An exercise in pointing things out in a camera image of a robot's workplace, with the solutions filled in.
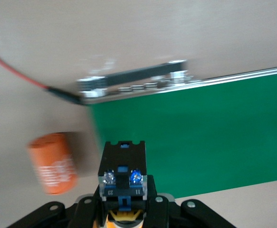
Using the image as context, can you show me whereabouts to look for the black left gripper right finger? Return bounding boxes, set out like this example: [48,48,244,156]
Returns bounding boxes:
[142,175,236,228]

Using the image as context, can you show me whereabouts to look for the yellow mushroom push button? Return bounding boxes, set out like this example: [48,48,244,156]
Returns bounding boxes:
[97,140,149,228]

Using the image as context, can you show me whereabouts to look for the green belt conveyor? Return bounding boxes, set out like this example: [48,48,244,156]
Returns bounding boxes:
[76,59,277,199]

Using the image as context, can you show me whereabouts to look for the orange cylinder white print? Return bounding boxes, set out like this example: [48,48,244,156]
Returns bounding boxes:
[26,132,79,196]

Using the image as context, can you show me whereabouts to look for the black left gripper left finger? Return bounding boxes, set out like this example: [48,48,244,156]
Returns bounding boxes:
[10,184,108,228]

